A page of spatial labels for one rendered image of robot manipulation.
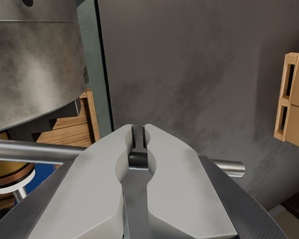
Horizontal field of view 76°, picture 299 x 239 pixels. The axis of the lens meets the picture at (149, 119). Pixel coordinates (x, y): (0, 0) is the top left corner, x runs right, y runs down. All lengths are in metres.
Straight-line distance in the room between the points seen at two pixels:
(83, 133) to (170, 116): 1.30
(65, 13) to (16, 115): 0.13
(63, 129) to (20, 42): 0.41
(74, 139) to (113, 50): 0.97
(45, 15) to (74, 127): 0.40
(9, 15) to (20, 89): 0.06
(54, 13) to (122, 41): 1.25
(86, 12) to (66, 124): 0.48
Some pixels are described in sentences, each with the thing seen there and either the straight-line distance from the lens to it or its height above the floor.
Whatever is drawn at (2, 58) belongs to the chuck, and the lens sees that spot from 0.21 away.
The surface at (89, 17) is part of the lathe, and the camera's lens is 0.90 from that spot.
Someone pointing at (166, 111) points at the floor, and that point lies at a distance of 1.78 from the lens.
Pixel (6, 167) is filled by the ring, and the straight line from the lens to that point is 0.37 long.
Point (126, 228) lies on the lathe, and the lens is 0.88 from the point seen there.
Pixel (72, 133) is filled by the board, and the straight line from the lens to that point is 0.60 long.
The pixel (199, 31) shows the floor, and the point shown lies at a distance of 1.80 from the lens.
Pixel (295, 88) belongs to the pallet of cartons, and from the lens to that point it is 2.77.
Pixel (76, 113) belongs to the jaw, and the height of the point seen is 1.13.
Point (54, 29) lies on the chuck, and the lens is 0.24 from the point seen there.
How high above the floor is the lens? 1.42
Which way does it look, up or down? 55 degrees down
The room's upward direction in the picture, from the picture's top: 133 degrees clockwise
